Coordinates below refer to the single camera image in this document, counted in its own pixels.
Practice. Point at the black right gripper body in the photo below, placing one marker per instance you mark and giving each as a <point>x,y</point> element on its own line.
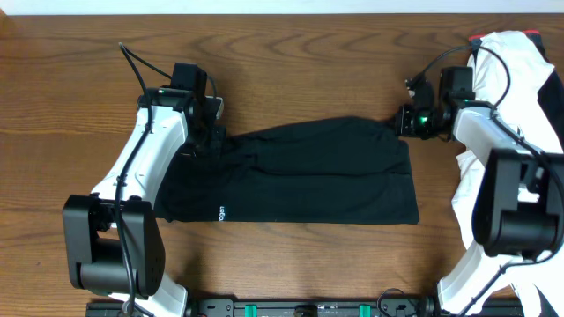
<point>418,121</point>

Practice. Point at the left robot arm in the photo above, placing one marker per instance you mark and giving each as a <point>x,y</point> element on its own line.
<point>113,242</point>

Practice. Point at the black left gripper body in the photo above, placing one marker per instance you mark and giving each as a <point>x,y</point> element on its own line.
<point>216,136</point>

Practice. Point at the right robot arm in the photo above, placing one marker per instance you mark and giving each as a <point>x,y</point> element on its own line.
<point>517,219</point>

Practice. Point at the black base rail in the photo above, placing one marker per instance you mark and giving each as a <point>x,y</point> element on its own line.
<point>389,305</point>

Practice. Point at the black t-shirt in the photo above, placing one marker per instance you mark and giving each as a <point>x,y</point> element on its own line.
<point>347,170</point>

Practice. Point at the white clothes pile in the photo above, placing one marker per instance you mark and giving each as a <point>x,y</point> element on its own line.
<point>534,286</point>

